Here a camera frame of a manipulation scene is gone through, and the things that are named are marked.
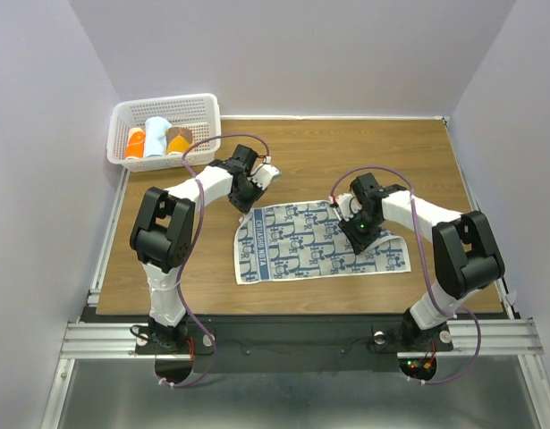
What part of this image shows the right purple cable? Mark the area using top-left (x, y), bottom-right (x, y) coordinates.
top-left (330, 164), bottom-right (484, 385)

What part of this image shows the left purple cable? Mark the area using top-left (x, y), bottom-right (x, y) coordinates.
top-left (156, 133), bottom-right (272, 389)

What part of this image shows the purple cable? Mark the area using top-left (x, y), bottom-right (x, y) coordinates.
top-left (156, 133), bottom-right (272, 389)
top-left (330, 164), bottom-right (484, 385)

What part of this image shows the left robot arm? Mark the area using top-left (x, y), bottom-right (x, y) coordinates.
top-left (130, 145), bottom-right (281, 352)

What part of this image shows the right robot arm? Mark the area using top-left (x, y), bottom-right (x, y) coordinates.
top-left (329, 167), bottom-right (505, 349)

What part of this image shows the white plastic basket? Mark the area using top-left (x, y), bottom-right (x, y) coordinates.
top-left (106, 93), bottom-right (222, 172)

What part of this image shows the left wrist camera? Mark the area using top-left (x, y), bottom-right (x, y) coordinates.
top-left (250, 156), bottom-right (282, 189)

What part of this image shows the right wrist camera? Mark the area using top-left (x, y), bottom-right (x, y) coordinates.
top-left (329, 193), bottom-right (360, 221)

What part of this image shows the blue white patterned towel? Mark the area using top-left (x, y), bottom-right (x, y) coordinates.
top-left (233, 200), bottom-right (411, 285)

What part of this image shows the light blue rolled towel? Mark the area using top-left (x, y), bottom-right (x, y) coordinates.
top-left (143, 116), bottom-right (172, 157)

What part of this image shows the orange rolled towel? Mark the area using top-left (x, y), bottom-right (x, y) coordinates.
top-left (124, 127), bottom-right (146, 160)

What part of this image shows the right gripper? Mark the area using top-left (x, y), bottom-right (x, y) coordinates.
top-left (337, 208), bottom-right (383, 255)

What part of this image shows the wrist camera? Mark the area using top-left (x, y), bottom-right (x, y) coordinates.
top-left (329, 193), bottom-right (360, 221)
top-left (250, 156), bottom-right (282, 189)

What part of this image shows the yellow brown rolled towel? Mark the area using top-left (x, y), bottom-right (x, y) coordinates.
top-left (165, 126), bottom-right (194, 156)

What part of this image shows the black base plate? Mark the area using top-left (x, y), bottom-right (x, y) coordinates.
top-left (133, 314), bottom-right (453, 374)

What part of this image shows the aluminium frame rail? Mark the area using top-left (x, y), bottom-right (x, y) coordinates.
top-left (43, 197), bottom-right (550, 428)

